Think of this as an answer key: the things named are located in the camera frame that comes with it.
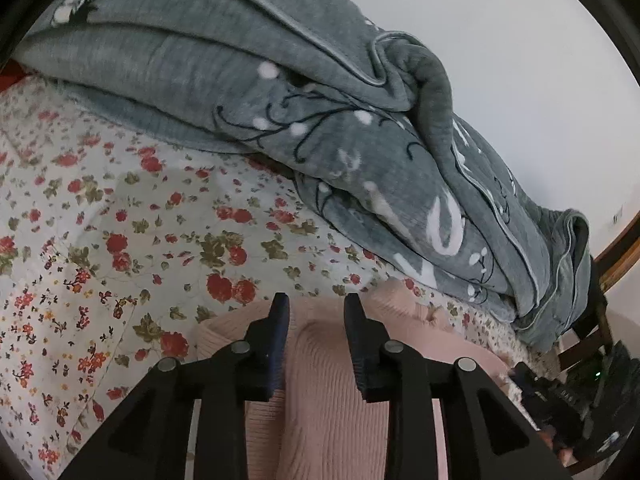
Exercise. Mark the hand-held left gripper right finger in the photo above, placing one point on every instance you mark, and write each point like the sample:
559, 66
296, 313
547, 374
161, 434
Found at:
354, 330

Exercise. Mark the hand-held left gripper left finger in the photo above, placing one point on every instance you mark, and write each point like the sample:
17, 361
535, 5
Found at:
280, 330

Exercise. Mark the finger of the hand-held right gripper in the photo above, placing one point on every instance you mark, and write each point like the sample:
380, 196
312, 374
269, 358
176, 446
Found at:
522, 377

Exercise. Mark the pink knit sweater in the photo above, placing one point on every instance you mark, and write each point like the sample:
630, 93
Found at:
320, 410

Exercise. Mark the dark wooden chair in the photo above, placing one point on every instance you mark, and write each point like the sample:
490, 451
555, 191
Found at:
595, 310

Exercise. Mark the wooden door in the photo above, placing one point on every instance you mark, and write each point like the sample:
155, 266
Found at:
622, 252

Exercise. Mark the floral bed sheet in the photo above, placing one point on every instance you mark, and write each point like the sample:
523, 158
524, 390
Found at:
100, 210

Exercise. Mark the grey printed blanket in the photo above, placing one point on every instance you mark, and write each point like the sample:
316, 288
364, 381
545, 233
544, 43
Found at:
250, 60

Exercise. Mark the red pillow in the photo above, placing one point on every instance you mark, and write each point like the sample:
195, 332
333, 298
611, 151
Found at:
7, 71

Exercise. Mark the white wall switch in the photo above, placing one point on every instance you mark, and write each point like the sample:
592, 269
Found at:
618, 216

